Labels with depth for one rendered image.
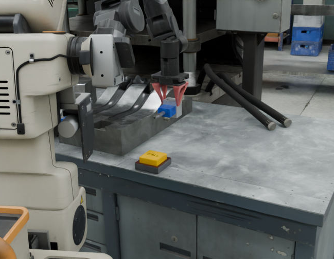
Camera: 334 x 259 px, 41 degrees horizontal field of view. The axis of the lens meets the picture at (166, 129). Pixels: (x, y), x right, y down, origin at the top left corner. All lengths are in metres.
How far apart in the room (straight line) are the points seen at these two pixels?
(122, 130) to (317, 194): 0.60
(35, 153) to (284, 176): 0.67
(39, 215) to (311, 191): 0.69
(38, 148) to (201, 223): 0.55
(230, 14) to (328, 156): 0.89
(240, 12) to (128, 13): 1.04
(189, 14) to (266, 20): 0.33
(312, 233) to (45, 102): 0.74
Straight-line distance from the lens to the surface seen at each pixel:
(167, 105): 1.41
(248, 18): 2.05
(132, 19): 1.08
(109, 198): 1.49
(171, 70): 1.37
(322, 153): 1.48
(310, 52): 7.09
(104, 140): 1.44
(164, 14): 1.34
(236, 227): 1.32
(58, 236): 1.16
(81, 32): 2.45
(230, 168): 1.33
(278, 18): 2.01
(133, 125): 1.44
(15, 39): 0.98
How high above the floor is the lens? 1.37
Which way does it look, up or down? 21 degrees down
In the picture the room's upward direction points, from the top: 1 degrees counter-clockwise
